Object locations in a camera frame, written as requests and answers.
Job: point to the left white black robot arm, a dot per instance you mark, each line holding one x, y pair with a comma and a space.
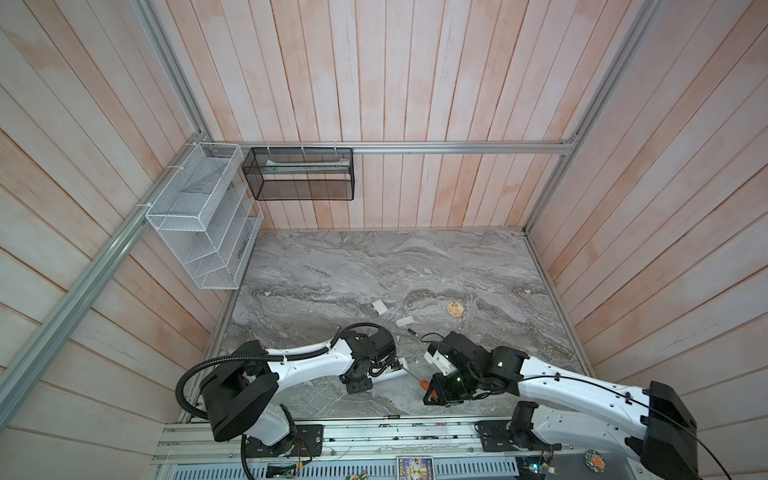
238, 391

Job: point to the white wire mesh shelf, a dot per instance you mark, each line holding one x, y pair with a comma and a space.
206, 217

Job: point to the small beige round toy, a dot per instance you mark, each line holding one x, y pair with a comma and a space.
455, 309

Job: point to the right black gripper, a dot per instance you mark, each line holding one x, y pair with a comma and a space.
442, 393

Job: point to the small round orange object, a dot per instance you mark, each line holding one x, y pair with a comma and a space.
595, 461

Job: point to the black mesh basket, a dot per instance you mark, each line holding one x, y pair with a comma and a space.
300, 173

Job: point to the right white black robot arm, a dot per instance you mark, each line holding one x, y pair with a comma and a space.
558, 408

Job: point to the long white TV remote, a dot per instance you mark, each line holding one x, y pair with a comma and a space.
395, 371

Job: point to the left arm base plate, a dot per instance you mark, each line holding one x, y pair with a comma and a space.
305, 440

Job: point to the white TV remote battery cover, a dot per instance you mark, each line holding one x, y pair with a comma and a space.
404, 322

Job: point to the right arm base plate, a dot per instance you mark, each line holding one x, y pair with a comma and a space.
507, 436

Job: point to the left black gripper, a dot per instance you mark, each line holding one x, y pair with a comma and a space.
361, 386

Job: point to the colourful card box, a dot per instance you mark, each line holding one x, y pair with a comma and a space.
412, 468

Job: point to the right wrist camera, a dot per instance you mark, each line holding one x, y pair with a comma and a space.
435, 358

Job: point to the orange handle screwdriver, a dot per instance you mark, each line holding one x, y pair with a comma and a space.
424, 384

